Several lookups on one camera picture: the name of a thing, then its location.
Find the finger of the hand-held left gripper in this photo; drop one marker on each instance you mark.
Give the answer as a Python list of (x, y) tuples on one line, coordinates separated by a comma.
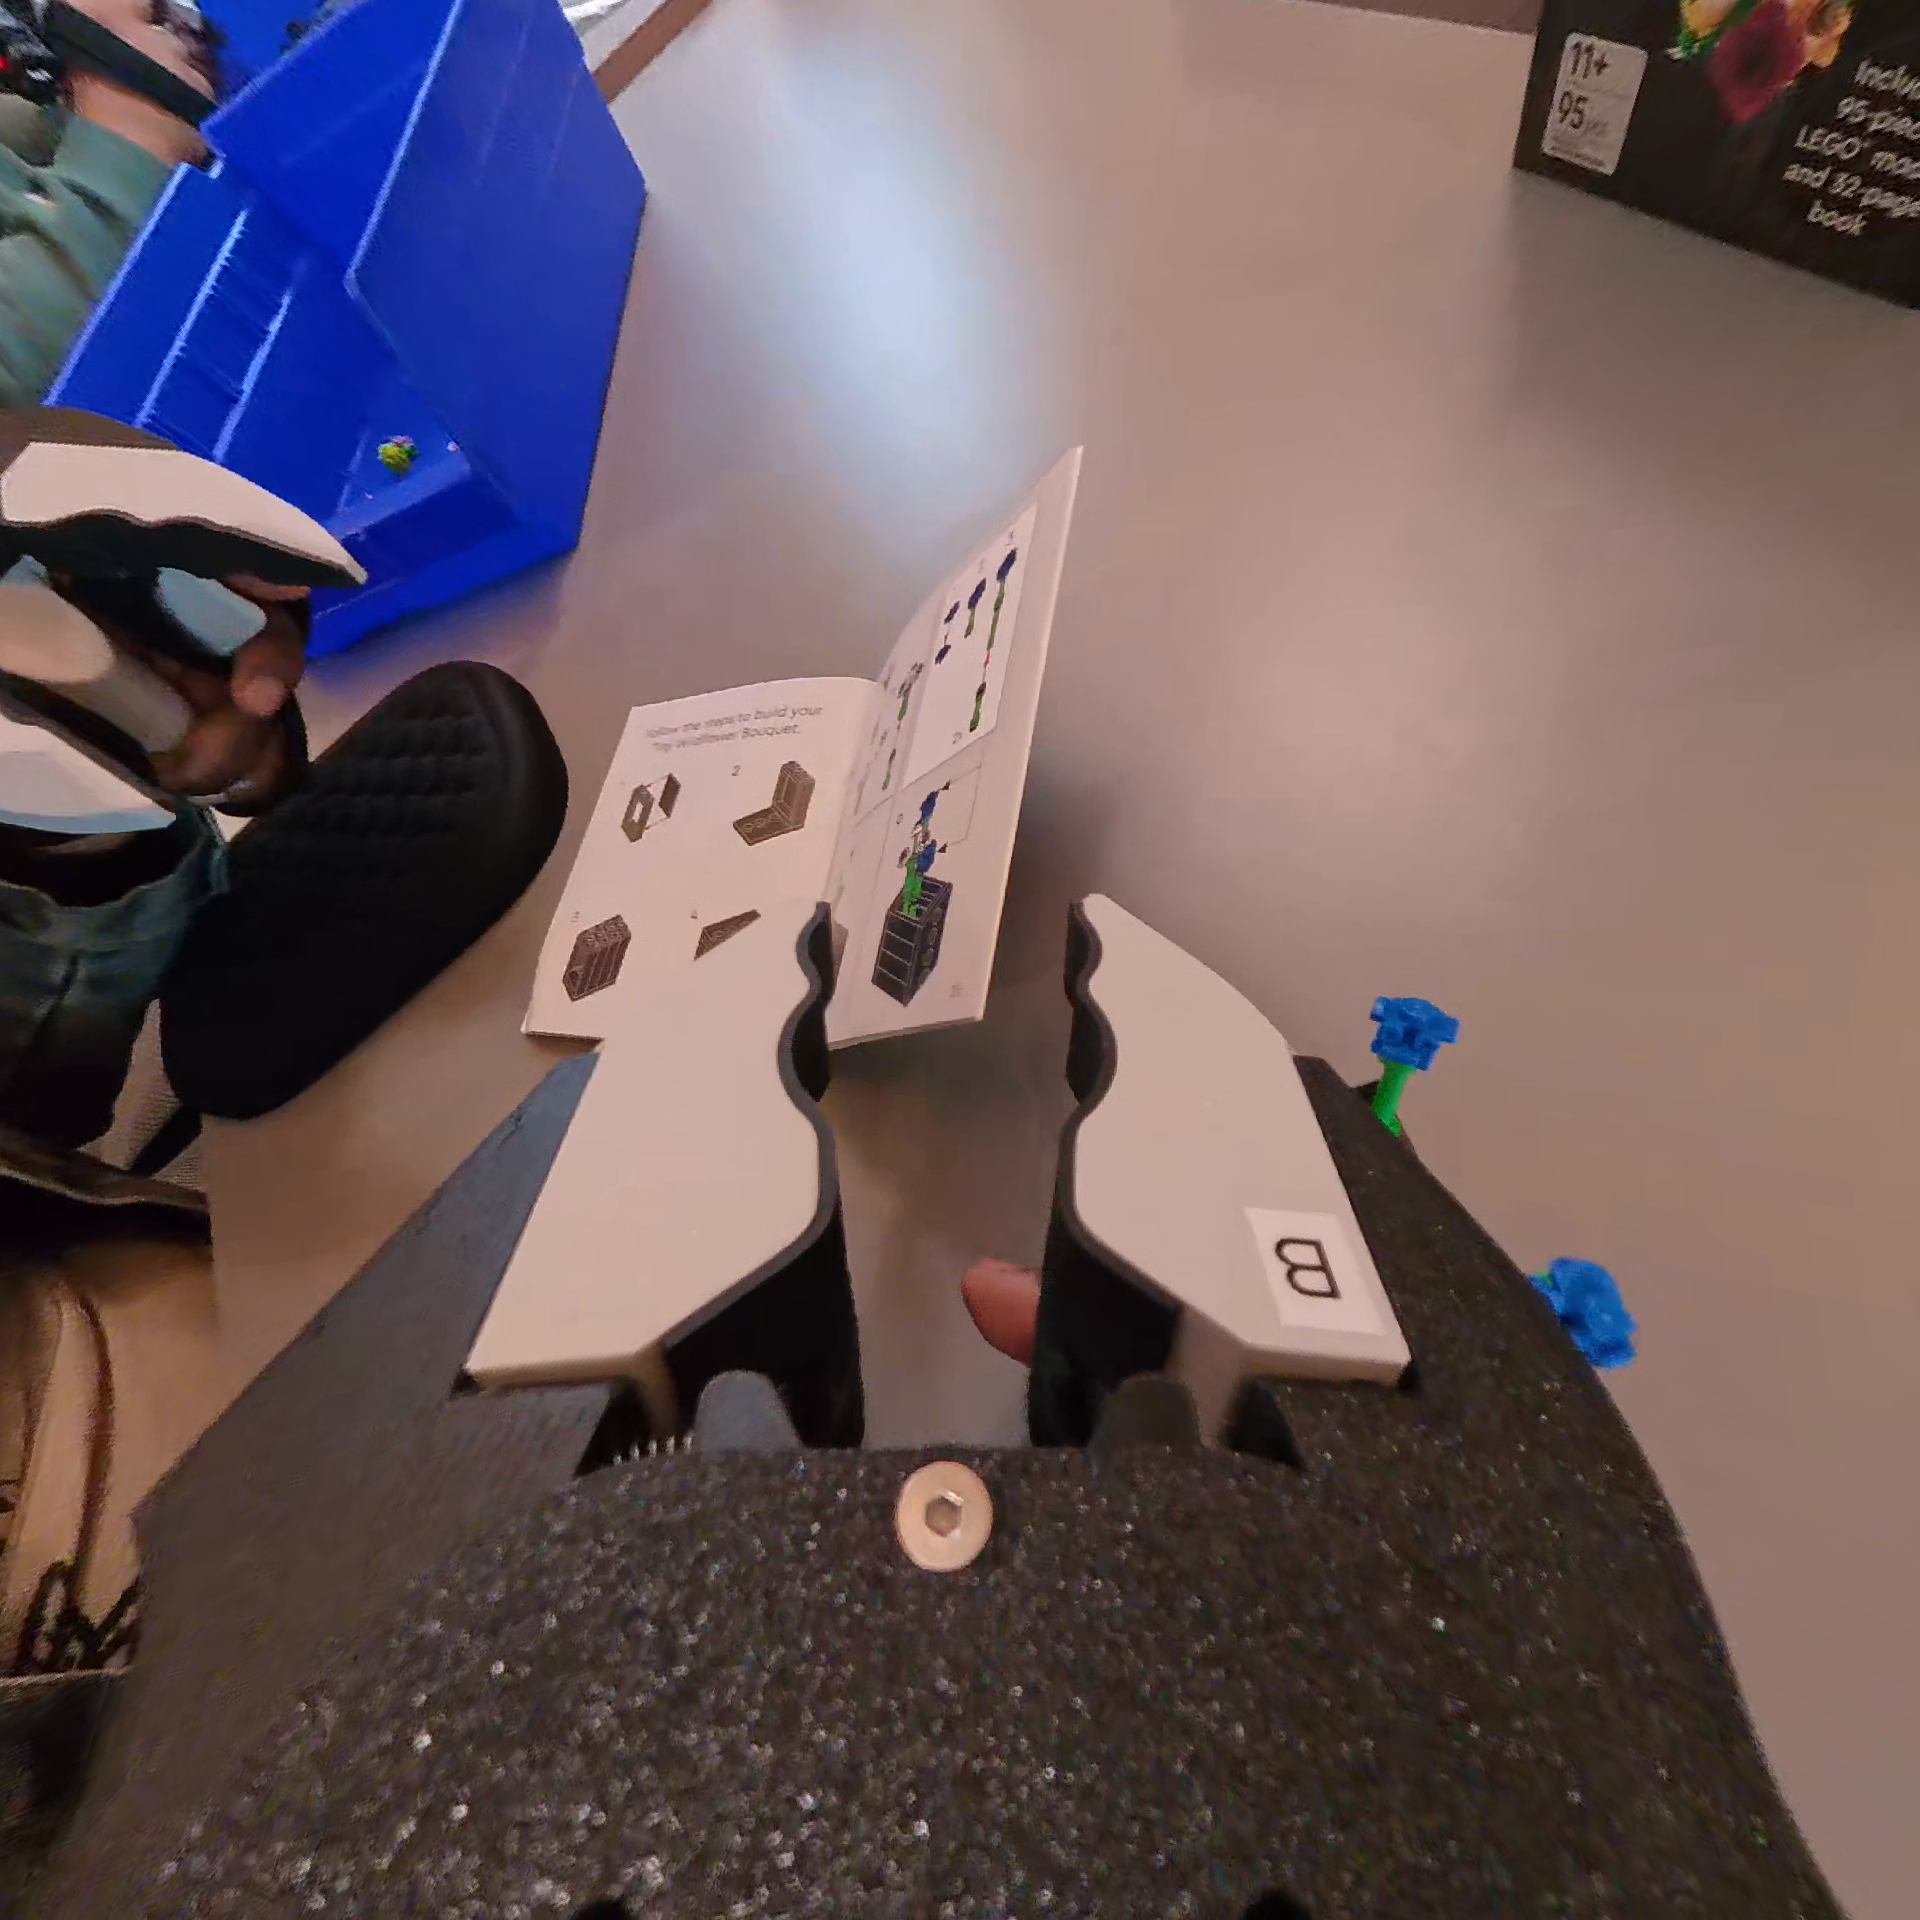
[(68, 781), (164, 489)]

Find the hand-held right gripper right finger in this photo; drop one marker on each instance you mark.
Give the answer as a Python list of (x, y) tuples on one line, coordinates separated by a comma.
[(1200, 1140)]

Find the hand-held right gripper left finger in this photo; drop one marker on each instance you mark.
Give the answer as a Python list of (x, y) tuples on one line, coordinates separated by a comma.
[(674, 1170)]

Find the blue lego flower green stem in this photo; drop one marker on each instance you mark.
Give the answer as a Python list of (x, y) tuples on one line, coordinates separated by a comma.
[(1411, 1032)]

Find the open lego instruction booklet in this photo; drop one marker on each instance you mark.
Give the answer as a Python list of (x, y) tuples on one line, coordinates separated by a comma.
[(721, 795)]

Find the black lego flower set box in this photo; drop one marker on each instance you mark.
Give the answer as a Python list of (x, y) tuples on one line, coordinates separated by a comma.
[(1725, 180)]

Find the person's left hand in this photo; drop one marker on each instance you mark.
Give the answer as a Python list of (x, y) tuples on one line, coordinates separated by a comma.
[(241, 734)]

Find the person's right hand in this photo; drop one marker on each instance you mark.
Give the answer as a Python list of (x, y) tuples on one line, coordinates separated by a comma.
[(1003, 1304)]

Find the person's blue jeans leg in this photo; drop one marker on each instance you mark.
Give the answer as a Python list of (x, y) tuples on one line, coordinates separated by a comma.
[(90, 960)]

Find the black textured armrest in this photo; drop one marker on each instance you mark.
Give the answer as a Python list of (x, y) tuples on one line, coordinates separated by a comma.
[(360, 885)]

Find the blue plastic bin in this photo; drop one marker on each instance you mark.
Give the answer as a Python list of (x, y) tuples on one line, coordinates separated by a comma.
[(464, 270)]

